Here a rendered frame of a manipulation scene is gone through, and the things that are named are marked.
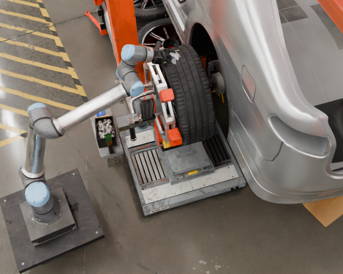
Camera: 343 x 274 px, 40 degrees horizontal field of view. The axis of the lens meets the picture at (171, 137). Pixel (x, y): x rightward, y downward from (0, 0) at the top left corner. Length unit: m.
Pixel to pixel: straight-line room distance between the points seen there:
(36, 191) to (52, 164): 0.92
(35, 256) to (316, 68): 2.26
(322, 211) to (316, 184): 1.27
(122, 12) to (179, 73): 0.59
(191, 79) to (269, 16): 0.73
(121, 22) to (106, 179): 1.32
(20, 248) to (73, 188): 0.55
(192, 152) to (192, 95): 0.87
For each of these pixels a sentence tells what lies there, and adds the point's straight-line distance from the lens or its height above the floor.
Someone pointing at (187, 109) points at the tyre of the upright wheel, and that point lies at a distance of 2.90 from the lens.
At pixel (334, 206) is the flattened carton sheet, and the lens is 3.86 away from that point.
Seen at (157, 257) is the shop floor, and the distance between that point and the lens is 3.53.
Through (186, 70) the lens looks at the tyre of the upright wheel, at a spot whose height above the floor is 1.17.
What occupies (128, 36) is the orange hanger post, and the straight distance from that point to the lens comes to 3.33.
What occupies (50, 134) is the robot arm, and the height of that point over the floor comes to 1.19.
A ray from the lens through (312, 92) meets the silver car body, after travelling 3.23.
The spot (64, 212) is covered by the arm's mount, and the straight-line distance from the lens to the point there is 3.34.
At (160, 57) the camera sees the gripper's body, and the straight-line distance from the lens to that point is 2.76.
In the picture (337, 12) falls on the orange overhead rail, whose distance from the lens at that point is 0.49.
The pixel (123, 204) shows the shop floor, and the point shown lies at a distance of 3.74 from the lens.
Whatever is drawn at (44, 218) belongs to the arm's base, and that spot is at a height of 0.44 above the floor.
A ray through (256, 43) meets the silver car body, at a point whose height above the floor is 1.68.
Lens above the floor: 3.29
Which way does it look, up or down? 54 degrees down
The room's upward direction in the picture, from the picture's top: 3 degrees counter-clockwise
